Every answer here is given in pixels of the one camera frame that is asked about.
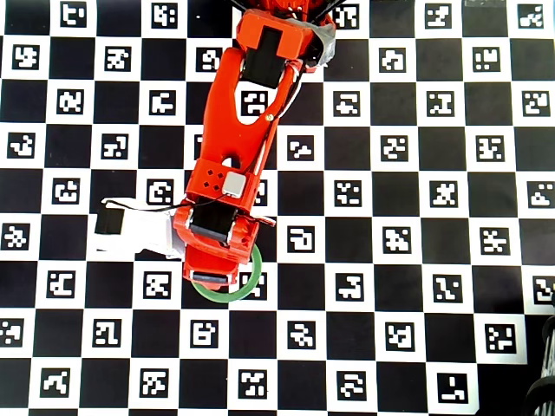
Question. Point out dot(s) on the small grey square module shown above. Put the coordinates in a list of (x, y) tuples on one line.
[(235, 184)]

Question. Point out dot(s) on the grey tape wrap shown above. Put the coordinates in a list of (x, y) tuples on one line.
[(325, 41)]

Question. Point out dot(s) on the orange-red gripper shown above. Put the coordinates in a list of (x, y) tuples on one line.
[(210, 277)]

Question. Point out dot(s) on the orange-red robot base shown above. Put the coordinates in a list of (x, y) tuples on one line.
[(313, 64)]

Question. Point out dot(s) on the orange-red robot arm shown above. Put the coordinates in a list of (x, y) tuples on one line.
[(225, 130)]

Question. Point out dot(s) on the black white marker mat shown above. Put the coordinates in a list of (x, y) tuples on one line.
[(390, 260)]

